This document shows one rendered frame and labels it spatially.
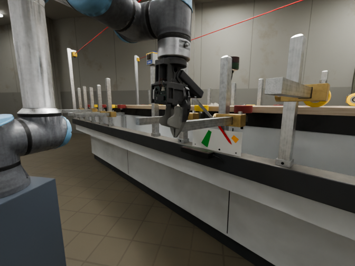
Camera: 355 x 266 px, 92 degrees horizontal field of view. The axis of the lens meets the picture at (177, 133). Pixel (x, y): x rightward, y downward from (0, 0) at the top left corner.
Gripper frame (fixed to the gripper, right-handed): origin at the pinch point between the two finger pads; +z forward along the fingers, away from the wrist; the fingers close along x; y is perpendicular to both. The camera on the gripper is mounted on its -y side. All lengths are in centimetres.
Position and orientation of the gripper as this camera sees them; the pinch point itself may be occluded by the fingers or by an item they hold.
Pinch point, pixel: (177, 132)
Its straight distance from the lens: 51.1
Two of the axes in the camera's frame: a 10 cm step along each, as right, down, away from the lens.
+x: 6.8, 1.2, -7.2
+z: -0.3, 9.9, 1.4
